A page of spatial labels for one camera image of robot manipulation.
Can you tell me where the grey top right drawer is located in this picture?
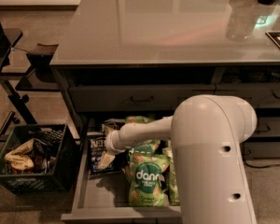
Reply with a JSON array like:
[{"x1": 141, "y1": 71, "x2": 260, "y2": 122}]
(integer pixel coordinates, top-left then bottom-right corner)
[{"x1": 215, "y1": 83, "x2": 280, "y2": 108}]

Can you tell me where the front green Dang chip bag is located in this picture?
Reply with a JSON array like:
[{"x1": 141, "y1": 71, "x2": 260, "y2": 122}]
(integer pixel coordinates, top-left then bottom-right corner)
[{"x1": 129, "y1": 153, "x2": 169, "y2": 207}]

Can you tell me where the black cable on floor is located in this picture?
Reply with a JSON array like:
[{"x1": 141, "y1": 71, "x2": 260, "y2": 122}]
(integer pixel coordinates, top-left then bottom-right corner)
[{"x1": 243, "y1": 159, "x2": 280, "y2": 170}]

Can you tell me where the tan snack bag in crate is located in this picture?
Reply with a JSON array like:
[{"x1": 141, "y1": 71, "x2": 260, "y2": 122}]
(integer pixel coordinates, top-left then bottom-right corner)
[{"x1": 5, "y1": 139, "x2": 35, "y2": 174}]

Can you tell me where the blue kettle chip bag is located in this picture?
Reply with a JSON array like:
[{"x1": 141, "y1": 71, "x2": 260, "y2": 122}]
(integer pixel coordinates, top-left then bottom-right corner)
[
  {"x1": 102, "y1": 119, "x2": 125, "y2": 134},
  {"x1": 88, "y1": 133, "x2": 122, "y2": 177}
]

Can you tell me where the front green Kettle jalapeno bag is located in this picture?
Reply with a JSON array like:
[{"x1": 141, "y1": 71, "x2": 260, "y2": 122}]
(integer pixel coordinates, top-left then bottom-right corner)
[{"x1": 167, "y1": 161, "x2": 179, "y2": 205}]

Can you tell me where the rear green Dang chip bag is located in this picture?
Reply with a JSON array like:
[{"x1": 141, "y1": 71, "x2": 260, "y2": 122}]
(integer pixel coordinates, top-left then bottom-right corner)
[{"x1": 125, "y1": 116, "x2": 154, "y2": 123}]

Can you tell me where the middle green Dang chip bag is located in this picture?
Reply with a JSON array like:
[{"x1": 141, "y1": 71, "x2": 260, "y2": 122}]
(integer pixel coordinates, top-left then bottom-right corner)
[{"x1": 127, "y1": 140, "x2": 161, "y2": 162}]

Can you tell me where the grey bottom right drawer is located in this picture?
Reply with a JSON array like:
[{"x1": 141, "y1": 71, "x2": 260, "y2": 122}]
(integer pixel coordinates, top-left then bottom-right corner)
[{"x1": 241, "y1": 142, "x2": 280, "y2": 160}]

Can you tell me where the dark plastic crate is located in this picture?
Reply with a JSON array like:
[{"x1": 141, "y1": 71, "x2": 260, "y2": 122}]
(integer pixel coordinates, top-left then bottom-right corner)
[{"x1": 0, "y1": 124, "x2": 77, "y2": 194}]

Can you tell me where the grey top left drawer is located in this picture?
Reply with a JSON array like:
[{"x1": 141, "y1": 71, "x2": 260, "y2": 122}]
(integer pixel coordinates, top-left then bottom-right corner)
[{"x1": 68, "y1": 84, "x2": 215, "y2": 112}]

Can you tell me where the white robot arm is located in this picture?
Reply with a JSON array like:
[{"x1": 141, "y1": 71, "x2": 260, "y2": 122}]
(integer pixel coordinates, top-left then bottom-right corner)
[{"x1": 105, "y1": 95, "x2": 257, "y2": 224}]

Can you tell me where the open grey middle drawer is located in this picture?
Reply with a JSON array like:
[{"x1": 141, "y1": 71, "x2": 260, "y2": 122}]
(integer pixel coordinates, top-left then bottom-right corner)
[{"x1": 61, "y1": 115, "x2": 185, "y2": 224}]

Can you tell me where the green dang chip bag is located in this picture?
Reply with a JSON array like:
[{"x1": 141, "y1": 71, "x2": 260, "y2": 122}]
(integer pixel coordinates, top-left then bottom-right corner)
[
  {"x1": 127, "y1": 140, "x2": 161, "y2": 162},
  {"x1": 129, "y1": 153, "x2": 169, "y2": 207},
  {"x1": 125, "y1": 116, "x2": 154, "y2": 123}
]

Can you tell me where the black side table stand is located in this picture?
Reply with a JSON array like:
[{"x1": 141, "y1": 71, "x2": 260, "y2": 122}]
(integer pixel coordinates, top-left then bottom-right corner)
[{"x1": 0, "y1": 28, "x2": 60, "y2": 151}]

